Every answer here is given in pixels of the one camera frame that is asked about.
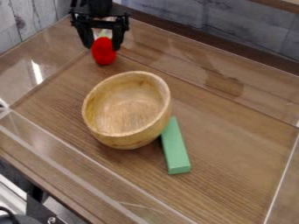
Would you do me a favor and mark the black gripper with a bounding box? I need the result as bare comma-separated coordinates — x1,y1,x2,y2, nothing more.
69,8,130,51

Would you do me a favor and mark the red strawberry toy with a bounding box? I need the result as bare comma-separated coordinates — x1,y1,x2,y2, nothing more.
90,37,117,66

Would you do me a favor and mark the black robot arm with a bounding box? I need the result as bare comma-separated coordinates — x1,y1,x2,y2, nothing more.
69,0,129,51

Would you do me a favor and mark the wooden bowl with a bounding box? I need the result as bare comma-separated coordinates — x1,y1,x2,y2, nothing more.
81,71,172,150

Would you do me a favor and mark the green rectangular block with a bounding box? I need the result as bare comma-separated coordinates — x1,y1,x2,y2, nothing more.
161,116,192,175

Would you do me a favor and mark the black metal stand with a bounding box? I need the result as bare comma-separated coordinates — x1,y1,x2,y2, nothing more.
0,159,64,224

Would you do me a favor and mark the clear acrylic corner bracket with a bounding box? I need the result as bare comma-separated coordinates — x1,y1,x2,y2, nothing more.
73,23,117,42

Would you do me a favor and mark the clear acrylic tray wall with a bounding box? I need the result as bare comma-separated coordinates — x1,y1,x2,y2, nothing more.
0,105,196,224

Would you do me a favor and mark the black cable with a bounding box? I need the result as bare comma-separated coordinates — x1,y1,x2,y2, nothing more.
0,206,21,224

